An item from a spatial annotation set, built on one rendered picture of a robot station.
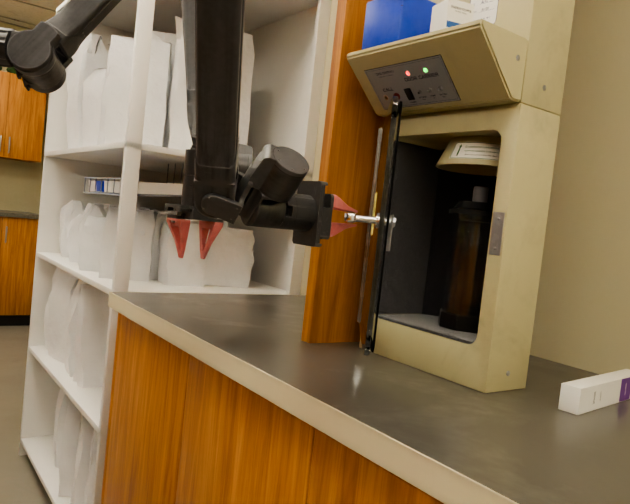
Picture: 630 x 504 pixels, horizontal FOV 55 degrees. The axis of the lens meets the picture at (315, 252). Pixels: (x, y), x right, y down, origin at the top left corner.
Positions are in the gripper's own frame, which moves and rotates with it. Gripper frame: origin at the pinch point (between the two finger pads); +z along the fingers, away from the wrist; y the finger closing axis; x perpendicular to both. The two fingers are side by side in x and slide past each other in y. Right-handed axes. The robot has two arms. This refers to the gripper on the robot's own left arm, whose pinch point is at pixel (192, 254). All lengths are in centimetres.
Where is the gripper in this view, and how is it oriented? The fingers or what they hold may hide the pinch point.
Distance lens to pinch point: 117.0
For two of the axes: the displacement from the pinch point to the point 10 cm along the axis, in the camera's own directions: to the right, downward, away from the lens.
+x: -5.9, -1.0, 8.0
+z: -1.0, 9.9, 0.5
